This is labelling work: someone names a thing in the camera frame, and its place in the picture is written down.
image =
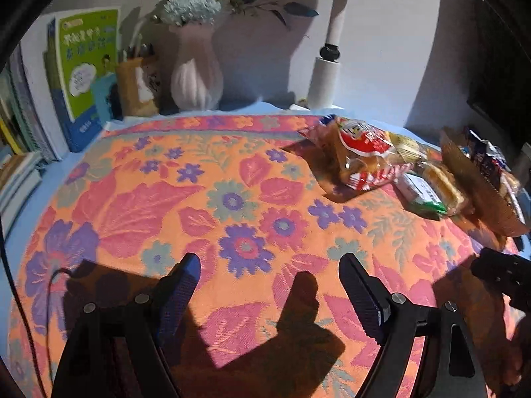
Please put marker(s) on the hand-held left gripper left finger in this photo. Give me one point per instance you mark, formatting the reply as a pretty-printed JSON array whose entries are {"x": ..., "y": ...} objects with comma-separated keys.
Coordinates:
[{"x": 182, "y": 282}]

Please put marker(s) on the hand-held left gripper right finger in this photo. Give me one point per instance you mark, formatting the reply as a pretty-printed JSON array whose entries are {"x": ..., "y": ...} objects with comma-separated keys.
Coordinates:
[{"x": 361, "y": 294}]

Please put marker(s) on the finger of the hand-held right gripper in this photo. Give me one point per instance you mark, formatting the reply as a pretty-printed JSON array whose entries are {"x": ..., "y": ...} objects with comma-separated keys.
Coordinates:
[{"x": 493, "y": 267}]

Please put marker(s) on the brown wicker basket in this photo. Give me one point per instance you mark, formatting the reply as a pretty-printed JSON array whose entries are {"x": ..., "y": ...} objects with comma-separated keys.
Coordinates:
[{"x": 468, "y": 182}]

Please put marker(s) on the person's right hand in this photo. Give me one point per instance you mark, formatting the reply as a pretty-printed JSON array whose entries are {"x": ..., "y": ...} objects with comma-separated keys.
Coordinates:
[{"x": 516, "y": 352}]

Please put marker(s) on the clear nougat packet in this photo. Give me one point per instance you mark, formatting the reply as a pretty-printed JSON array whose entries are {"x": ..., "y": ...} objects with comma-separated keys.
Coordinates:
[{"x": 446, "y": 186}]

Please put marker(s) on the green and white snack packet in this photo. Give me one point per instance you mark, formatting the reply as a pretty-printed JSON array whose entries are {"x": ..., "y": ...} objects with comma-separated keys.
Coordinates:
[{"x": 419, "y": 192}]

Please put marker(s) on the purple snack packet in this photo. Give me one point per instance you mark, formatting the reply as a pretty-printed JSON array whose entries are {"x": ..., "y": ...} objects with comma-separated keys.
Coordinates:
[{"x": 485, "y": 161}]

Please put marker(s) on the floral tablecloth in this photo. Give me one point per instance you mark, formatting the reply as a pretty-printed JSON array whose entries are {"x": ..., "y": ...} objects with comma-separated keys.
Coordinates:
[{"x": 265, "y": 166}]

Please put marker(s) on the clear yellow cracker packet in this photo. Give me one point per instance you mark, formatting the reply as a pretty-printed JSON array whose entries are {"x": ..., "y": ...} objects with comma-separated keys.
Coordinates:
[{"x": 408, "y": 147}]

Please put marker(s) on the red and white bread packet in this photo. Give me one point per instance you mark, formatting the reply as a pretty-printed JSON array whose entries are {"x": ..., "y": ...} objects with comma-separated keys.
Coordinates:
[{"x": 365, "y": 145}]

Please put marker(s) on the stack of lying books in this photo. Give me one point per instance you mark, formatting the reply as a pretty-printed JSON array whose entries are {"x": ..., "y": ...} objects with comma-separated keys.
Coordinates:
[{"x": 16, "y": 182}]

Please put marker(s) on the teal booklet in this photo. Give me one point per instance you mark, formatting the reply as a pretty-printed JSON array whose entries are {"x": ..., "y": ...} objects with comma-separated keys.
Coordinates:
[{"x": 103, "y": 99}]

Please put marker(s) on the brown pen holder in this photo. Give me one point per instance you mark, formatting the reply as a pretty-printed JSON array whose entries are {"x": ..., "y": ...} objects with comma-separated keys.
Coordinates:
[{"x": 132, "y": 87}]

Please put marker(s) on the white ribbed vase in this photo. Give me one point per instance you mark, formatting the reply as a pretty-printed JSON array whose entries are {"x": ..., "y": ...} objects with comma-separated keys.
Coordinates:
[{"x": 195, "y": 74}]

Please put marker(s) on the black monitor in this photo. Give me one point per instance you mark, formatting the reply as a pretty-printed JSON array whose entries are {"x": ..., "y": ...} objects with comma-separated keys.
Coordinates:
[{"x": 506, "y": 49}]

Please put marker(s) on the row of standing books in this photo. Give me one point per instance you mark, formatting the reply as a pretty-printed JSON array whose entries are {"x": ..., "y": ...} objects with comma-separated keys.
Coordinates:
[{"x": 29, "y": 103}]

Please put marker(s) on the green cover book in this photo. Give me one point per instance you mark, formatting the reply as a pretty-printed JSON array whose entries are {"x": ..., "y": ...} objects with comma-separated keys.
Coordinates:
[{"x": 83, "y": 62}]

